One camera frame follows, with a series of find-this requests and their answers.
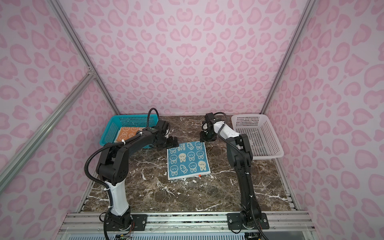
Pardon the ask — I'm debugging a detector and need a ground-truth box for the blue patterned towel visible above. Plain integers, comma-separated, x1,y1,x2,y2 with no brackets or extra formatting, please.
167,141,211,180

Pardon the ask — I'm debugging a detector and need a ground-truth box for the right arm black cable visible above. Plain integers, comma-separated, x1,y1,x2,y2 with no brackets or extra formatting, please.
213,111,269,240

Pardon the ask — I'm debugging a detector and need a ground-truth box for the orange patterned towel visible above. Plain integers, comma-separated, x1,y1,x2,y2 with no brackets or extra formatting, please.
114,127,143,143

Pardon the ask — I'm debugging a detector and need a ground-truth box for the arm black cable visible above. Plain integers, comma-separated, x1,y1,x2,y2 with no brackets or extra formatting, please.
83,107,160,208
213,111,269,240

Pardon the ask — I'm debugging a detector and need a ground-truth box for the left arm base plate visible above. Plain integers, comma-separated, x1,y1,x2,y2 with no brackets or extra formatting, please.
104,213,148,232

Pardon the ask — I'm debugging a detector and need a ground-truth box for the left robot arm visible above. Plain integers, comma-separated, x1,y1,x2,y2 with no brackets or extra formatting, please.
97,120,179,227

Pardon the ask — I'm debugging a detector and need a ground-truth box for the left corner aluminium post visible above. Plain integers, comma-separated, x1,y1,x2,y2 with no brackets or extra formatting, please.
47,0,121,115

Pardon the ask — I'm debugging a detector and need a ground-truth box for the teal plastic basket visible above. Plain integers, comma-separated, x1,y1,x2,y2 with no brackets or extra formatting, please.
100,115,147,146

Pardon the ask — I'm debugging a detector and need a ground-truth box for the right corner aluminium post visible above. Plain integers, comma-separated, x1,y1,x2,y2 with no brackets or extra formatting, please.
261,0,319,115

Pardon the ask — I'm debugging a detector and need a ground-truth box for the left diagonal aluminium strut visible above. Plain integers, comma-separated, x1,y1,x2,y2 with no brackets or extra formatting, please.
1,71,95,193

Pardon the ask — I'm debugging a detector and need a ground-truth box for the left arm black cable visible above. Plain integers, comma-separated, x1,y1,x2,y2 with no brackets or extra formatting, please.
83,107,160,208

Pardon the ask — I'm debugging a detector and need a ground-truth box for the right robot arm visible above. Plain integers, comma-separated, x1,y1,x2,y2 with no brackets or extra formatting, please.
200,112,262,230

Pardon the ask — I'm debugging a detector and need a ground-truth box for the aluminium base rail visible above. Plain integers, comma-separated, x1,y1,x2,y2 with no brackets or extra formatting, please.
55,210,319,240

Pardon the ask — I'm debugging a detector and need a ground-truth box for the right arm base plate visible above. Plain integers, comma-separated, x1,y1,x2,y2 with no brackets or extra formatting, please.
227,212,270,231

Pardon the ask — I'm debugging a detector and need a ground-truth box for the corner aluminium post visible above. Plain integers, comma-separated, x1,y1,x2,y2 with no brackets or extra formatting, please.
261,0,319,115
47,0,121,115

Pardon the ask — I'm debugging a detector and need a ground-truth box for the white plastic basket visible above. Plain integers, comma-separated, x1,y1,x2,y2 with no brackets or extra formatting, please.
231,114,284,160

